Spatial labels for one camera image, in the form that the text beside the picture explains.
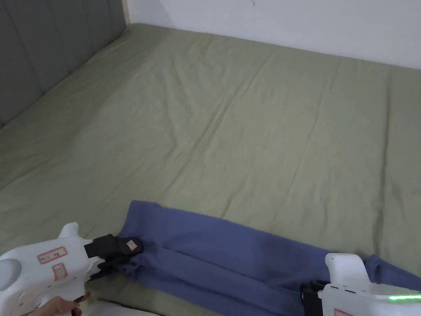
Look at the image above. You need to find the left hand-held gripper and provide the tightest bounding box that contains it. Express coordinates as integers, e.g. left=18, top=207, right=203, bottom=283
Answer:
left=0, top=222, right=145, bottom=316

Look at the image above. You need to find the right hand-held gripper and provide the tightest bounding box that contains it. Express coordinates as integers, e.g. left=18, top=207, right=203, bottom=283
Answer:
left=299, top=252, right=421, bottom=316

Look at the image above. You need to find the blue garment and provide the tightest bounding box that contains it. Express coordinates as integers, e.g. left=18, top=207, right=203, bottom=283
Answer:
left=120, top=200, right=421, bottom=316

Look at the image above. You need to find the person's left hand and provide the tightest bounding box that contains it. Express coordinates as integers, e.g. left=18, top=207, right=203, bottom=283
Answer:
left=31, top=291, right=92, bottom=316

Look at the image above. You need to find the bed with pale green sheet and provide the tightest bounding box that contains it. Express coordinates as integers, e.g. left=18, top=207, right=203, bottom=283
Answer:
left=0, top=23, right=421, bottom=316

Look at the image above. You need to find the grey padded headboard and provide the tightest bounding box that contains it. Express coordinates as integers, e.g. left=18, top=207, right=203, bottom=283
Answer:
left=0, top=0, right=127, bottom=131

